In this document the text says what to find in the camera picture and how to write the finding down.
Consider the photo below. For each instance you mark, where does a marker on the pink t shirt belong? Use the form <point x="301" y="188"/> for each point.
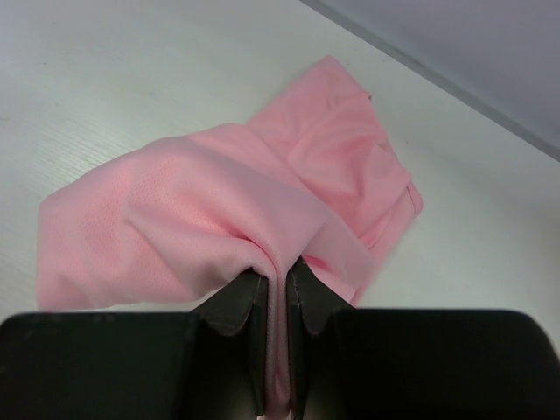
<point x="311" y="176"/>

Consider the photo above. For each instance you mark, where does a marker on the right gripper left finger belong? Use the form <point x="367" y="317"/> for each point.
<point x="227" y="373"/>

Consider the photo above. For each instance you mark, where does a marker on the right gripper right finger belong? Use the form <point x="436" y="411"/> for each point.
<point x="310" y="305"/>

